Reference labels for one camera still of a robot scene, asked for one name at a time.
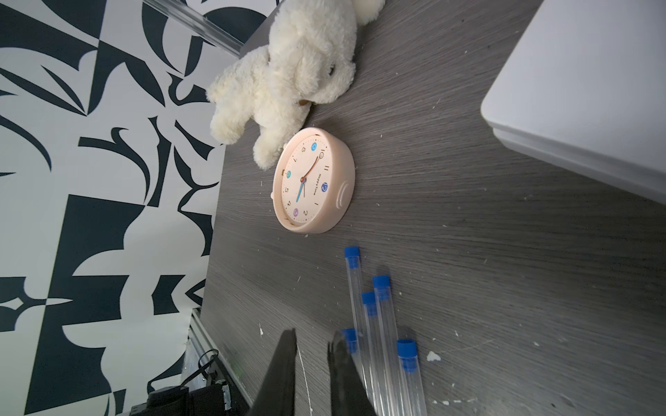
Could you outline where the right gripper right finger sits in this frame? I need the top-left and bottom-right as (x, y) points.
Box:
(327, 331), (376, 416)

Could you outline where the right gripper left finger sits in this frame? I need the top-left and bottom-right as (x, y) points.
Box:
(247, 329), (297, 416)

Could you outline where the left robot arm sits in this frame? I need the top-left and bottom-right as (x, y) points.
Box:
(128, 348), (250, 416)

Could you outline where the pink round alarm clock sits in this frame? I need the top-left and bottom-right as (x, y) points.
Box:
(272, 128), (356, 234)

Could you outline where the cream plush dog toy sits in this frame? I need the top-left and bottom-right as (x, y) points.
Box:
(206, 0), (385, 170)

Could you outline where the white rectangular box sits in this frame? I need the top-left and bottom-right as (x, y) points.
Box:
(480, 1), (665, 203)

